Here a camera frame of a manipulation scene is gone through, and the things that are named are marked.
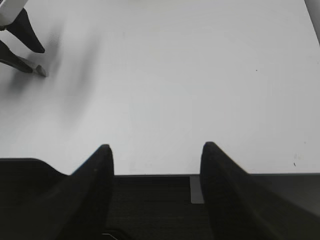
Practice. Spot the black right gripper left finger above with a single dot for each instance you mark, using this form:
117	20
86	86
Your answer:
37	202

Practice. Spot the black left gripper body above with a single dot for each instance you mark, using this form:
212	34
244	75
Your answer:
9	10

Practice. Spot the grey white eraser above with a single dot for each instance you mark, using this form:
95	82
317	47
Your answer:
39	70

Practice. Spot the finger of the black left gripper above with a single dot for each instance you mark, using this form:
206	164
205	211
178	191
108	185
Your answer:
9	58
22	29

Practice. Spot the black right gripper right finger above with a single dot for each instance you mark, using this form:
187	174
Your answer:
239	208

